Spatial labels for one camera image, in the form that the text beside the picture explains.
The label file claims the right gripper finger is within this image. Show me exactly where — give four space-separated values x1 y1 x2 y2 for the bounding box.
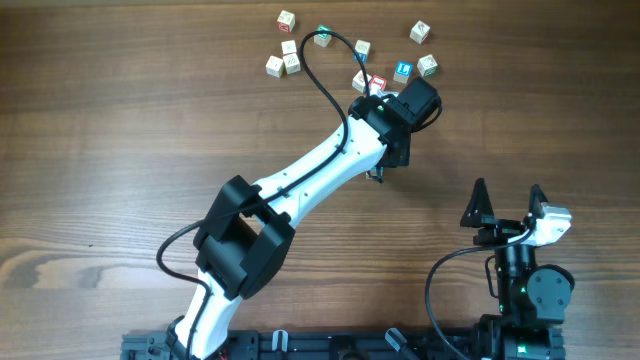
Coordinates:
528 184 548 216
460 178 496 228

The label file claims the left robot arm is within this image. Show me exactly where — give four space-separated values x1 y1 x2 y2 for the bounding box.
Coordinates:
167 78 442 359

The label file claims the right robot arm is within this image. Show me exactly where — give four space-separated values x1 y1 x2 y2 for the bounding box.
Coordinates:
460 178 575 360

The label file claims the blue L block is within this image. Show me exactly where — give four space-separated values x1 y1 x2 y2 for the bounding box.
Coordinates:
393 61 413 84

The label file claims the green-sided block right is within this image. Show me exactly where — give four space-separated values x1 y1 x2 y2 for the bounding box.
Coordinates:
417 54 438 77

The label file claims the red I block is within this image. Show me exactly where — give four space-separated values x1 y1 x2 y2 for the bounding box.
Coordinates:
369 75 387 94

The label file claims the wooden picture block centre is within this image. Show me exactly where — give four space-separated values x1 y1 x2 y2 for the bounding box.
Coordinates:
352 71 372 94

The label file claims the wooden picture block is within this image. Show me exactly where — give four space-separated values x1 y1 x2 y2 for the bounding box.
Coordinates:
410 20 431 44
352 71 372 94

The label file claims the wooden picture block top right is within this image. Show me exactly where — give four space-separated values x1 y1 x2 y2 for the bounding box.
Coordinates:
410 20 431 44

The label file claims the blue H block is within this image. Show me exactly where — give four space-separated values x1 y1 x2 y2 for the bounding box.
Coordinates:
354 40 371 63

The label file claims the green N block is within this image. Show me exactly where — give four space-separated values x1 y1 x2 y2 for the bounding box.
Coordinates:
314 24 332 47

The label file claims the wooden block beside left pair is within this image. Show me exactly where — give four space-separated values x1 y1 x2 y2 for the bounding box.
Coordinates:
283 53 301 75

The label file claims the red-edged block left cluster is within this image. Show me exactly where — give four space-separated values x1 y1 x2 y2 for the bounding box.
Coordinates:
281 40 298 56

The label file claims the plain wooden block far left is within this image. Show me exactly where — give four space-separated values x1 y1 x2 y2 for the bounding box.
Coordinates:
265 56 285 78

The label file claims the red-sided block top left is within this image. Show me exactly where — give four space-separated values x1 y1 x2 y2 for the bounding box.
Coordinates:
277 10 296 33

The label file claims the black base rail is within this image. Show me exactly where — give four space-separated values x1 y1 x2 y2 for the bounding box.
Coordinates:
120 329 474 360

